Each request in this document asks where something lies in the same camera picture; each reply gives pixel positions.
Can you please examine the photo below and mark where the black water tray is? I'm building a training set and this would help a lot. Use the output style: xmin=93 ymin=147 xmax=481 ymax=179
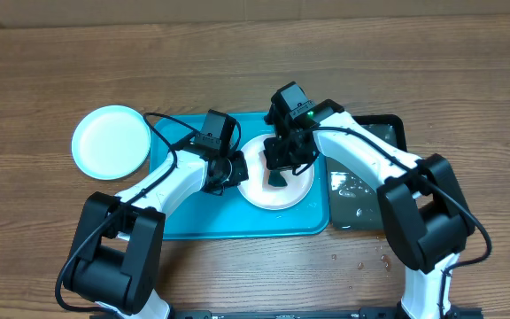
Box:
xmin=326 ymin=114 xmax=407 ymax=231

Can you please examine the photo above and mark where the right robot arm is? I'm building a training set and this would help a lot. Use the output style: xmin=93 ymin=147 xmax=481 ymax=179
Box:
xmin=264 ymin=82 xmax=475 ymax=318

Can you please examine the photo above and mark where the white plate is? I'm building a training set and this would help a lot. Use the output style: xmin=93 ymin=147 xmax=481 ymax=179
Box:
xmin=238 ymin=134 xmax=314 ymax=210

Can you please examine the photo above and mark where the light blue plate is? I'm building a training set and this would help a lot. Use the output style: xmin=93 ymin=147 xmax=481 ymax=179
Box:
xmin=71 ymin=105 xmax=151 ymax=180

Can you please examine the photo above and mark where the green orange sponge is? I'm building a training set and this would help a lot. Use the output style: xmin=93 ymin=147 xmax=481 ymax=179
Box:
xmin=267 ymin=170 xmax=288 ymax=188

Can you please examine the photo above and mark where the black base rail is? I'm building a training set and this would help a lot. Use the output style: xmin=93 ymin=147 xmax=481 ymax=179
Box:
xmin=89 ymin=306 xmax=484 ymax=319

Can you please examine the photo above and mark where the teal plastic tray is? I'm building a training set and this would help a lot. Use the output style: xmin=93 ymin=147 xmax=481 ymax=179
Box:
xmin=149 ymin=112 xmax=330 ymax=241

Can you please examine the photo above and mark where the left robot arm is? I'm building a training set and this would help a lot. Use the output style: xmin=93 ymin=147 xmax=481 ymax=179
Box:
xmin=55 ymin=110 xmax=248 ymax=318

